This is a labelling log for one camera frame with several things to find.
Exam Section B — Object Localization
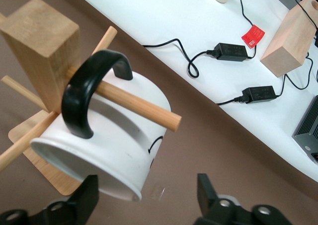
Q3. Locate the black power adapter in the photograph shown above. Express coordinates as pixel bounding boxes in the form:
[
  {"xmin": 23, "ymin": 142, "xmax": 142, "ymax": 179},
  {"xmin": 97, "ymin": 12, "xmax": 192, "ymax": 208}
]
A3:
[
  {"xmin": 242, "ymin": 85, "xmax": 277, "ymax": 104},
  {"xmin": 214, "ymin": 42, "xmax": 250, "ymax": 63}
]

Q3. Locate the wooden mug stand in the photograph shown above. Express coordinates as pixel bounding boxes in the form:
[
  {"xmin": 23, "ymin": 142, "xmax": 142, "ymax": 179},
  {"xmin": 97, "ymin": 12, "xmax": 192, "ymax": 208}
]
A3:
[{"xmin": 0, "ymin": 0, "xmax": 182, "ymax": 196}]

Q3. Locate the thin black adapter lead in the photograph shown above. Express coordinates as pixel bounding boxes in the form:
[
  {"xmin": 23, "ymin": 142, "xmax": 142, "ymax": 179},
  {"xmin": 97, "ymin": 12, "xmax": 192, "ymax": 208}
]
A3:
[
  {"xmin": 235, "ymin": 0, "xmax": 258, "ymax": 59},
  {"xmin": 274, "ymin": 52, "xmax": 314, "ymax": 98}
]

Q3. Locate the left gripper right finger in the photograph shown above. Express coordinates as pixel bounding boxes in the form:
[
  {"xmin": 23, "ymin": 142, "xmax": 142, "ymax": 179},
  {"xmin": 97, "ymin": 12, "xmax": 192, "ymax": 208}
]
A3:
[{"xmin": 193, "ymin": 173, "xmax": 294, "ymax": 225}]

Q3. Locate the black finned metal box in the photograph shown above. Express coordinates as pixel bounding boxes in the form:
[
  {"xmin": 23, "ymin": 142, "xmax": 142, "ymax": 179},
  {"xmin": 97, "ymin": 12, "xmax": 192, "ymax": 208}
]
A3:
[{"xmin": 291, "ymin": 94, "xmax": 318, "ymax": 165}]

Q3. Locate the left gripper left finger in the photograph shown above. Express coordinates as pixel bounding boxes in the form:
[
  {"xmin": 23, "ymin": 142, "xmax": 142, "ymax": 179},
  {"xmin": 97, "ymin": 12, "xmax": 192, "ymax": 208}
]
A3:
[{"xmin": 0, "ymin": 174, "xmax": 99, "ymax": 225}]

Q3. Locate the white smiley mug black handle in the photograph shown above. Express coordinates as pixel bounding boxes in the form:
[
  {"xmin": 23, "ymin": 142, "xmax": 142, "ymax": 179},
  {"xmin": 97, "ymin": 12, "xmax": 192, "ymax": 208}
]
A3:
[{"xmin": 29, "ymin": 50, "xmax": 172, "ymax": 202}]

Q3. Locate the clear tape piece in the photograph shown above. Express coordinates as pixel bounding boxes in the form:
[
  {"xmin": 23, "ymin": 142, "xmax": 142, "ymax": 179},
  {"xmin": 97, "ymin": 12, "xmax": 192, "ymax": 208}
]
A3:
[{"xmin": 150, "ymin": 185, "xmax": 166, "ymax": 200}]

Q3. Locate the brown table mat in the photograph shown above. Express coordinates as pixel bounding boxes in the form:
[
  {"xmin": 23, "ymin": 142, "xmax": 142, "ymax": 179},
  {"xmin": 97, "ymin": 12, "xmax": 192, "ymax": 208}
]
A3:
[{"xmin": 0, "ymin": 0, "xmax": 318, "ymax": 225}]

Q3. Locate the light wooden block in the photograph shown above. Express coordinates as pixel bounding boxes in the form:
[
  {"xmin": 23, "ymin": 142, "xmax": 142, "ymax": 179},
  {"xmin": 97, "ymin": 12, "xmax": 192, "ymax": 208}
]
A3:
[{"xmin": 260, "ymin": 0, "xmax": 318, "ymax": 78}]

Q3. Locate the black adapter mains cable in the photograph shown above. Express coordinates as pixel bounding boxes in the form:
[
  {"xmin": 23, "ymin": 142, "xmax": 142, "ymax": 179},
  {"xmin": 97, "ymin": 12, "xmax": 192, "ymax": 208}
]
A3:
[
  {"xmin": 215, "ymin": 95, "xmax": 246, "ymax": 106},
  {"xmin": 142, "ymin": 38, "xmax": 219, "ymax": 78}
]

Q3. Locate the red paper tag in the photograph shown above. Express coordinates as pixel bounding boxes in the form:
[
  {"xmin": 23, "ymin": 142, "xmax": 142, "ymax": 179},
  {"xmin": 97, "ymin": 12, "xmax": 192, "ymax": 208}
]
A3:
[{"xmin": 241, "ymin": 24, "xmax": 266, "ymax": 49}]

